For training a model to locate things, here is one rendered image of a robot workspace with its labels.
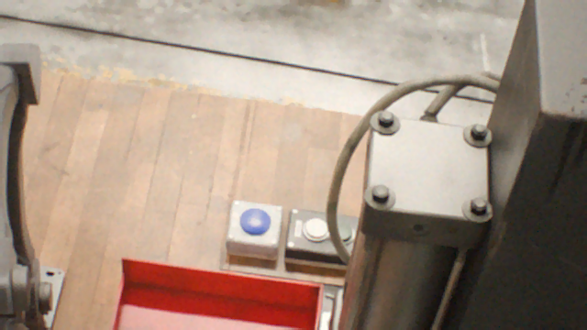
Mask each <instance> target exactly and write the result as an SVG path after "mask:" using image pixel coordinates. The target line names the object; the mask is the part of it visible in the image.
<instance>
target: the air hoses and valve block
mask: <svg viewBox="0 0 587 330"><path fill-rule="evenodd" d="M502 75H503V74H502V73H500V72H496V71H472V72H469V73H461V72H453V73H439V74H436V73H431V74H428V75H423V76H419V77H416V78H414V79H410V80H408V81H406V82H402V83H400V84H398V85H397V86H395V87H394V88H393V89H392V90H391V91H390V92H388V93H387V94H386V95H384V96H383V97H382V98H381V99H379V100H378V101H377V102H376V103H375V104H374V105H373V106H372V107H371V108H370V110H369V111H368V112H367V113H366V114H364V115H363V117H362V118H361V119H360V121H359V122H358V123H357V125H356V126H355V128H354V129H353V131H352V132H351V134H350V135H349V138H348V139H347V141H346V143H345V145H344V147H343V149H342V150H341V152H340V156H339V158H338V163H337V165H336V168H335V171H333V174H332V178H331V183H330V186H329V190H328V196H327V209H326V220H327V232H328V235H329V238H330V240H331V244H332V246H333V248H334V249H335V251H336V252H337V254H338V255H339V256H340V257H341V258H342V260H343V261H344V262H345V263H346V264H347V265H349V261H350V256H351V253H350V252H349V251H348V249H347V247H346V246H345V244H344V241H343V239H342V237H341V234H340V232H339V228H338V203H339V197H340V192H341V188H342V184H343V180H344V177H345V174H346V171H347V168H348V165H349V162H350V160H351V158H352V156H353V153H354V151H355V149H356V147H357V146H358V145H359V143H360V141H361V139H362V138H364V136H365V135H366V133H367V132H368V131H369V129H370V128H371V117H372V116H373V114H375V113H377V112H380V111H384V110H386V109H387V108H388V107H389V106H391V105H392V104H393V103H395V102H396V101H398V100H400V99H401V98H403V97H405V96H407V95H409V94H412V93H415V92H418V91H421V90H424V89H427V88H432V87H437V86H446V85H447V86H446V87H445V88H444V89H443V90H441V91H440V92H439V94H438V95H437V96H436V97H435V98H434V99H433V101H432V102H431V103H430V105H429V106H428V107H427V109H425V111H424V113H425V114H432V115H434V116H436V117H437V114H438V113H439V112H440V110H441V109H442V108H443V106H444V105H445V104H446V103H447V102H448V101H449V100H450V99H451V98H452V97H453V96H454V95H455V94H457V93H458V92H459V91H461V90H462V89H464V88H465V87H467V86H472V87H476V88H480V89H484V90H486V91H489V92H492V93H494V94H496V93H497V89H498V86H499V83H500V81H501V78H502Z"/></svg>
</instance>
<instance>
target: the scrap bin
mask: <svg viewBox="0 0 587 330"><path fill-rule="evenodd" d="M121 267H122V273H121V277H120V281H119V284H118V293H117V297H116V303H115V308H114V311H113V315H112V319H111V324H110V327H109V330H317V325H318V320H319V315H320V311H321V310H322V301H323V293H324V284H317V283H311V282H302V281H296V280H283V279H282V278H275V277H268V276H261V275H255V274H247V273H240V272H233V271H226V270H220V269H206V268H198V267H192V266H185V265H178V264H171V263H167V262H163V261H157V260H150V259H143V258H130V257H121Z"/></svg>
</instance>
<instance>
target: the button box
mask: <svg viewBox="0 0 587 330"><path fill-rule="evenodd" d="M313 219H320V220H322V221H324V222H325V223H327V220H326V213H320V212H314V211H306V210H299V208H291V211H290V215H289V222H288V229H287V236H286V244H285V250H284V261H286V262H292V263H298V264H305V265H313V266H319V267H327V268H333V269H340V270H347V269H348V265H347V264H346V263H345V262H344V261H343V260H342V258H341V257H340V256H339V255H338V254H337V252H336V251H335V249H334V248H333V246H332V244H331V240H330V238H329V235H328V232H327V234H326V235H325V236H324V237H322V238H312V237H310V236H308V235H307V234H306V233H305V224H306V223H308V222H309V221H310V220H313ZM338 222H342V223H346V224H348V225H350V226H351V228H352V238H351V239H350V240H348V241H346V243H344V244H345V246H346V247H347V249H348V251H349V252H350V253H351V252H352V248H353V243H354V238H355V234H356V230H357V225H358V222H359V218H358V217H355V216H348V215H342V214H338Z"/></svg>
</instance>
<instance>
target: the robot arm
mask: <svg viewBox="0 0 587 330"><path fill-rule="evenodd" d="M40 99H41V58H40V50H39V46H38V45H35V44H32V43H2V47H0V330H51V329H52V326H53V323H54V319H55V315H56V313H57V309H58V302H59V299H60V296H61V289H62V286H63V283H64V272H63V270H62V269H59V268H53V267H45V266H40V265H39V258H35V249H34V247H33V246H32V243H31V239H30V236H29V232H28V223H27V218H26V207H25V190H24V172H23V139H24V132H25V127H26V123H27V121H28V107H29V106H30V105H40Z"/></svg>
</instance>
